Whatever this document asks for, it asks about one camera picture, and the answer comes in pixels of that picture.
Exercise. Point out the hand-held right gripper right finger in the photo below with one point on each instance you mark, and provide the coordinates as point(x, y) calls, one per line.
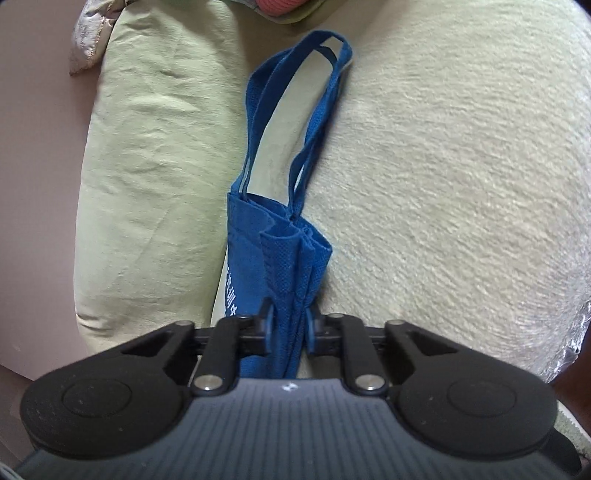
point(310, 330)

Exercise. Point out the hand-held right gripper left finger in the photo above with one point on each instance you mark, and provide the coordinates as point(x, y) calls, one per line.
point(266, 325)

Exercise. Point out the blue shopping bag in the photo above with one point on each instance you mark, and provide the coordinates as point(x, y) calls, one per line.
point(277, 258)

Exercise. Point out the light green covered sofa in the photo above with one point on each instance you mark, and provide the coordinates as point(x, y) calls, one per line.
point(438, 184)

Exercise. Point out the pink folded blanket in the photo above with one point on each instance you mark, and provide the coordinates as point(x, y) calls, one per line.
point(281, 5)

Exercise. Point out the silver pink cushion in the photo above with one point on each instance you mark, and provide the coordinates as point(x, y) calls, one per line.
point(90, 32)

